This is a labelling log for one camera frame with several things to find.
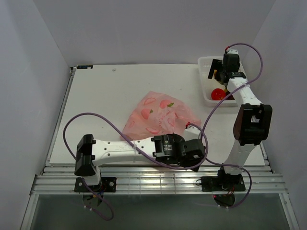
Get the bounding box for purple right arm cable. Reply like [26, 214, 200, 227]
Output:
[201, 43, 263, 208]

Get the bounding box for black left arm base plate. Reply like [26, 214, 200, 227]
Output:
[74, 176, 117, 193]

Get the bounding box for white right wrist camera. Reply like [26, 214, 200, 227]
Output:
[225, 47, 238, 55]

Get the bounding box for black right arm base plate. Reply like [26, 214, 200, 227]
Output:
[195, 174, 246, 192]

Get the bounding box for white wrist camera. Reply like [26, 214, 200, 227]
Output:
[183, 123, 201, 141]
[225, 47, 238, 55]

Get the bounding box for pink plastic bag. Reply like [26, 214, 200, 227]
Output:
[122, 91, 201, 140]

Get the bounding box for dark label on table corner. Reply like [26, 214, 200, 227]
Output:
[77, 65, 93, 69]

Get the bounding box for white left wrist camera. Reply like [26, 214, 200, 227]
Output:
[183, 123, 201, 141]

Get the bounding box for white plastic basket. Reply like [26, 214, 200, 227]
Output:
[198, 56, 247, 107]

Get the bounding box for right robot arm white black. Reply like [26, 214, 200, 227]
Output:
[208, 51, 272, 190]

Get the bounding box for aluminium table edge rail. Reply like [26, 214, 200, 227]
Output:
[31, 165, 287, 195]

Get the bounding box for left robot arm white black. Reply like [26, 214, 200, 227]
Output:
[74, 134, 205, 192]

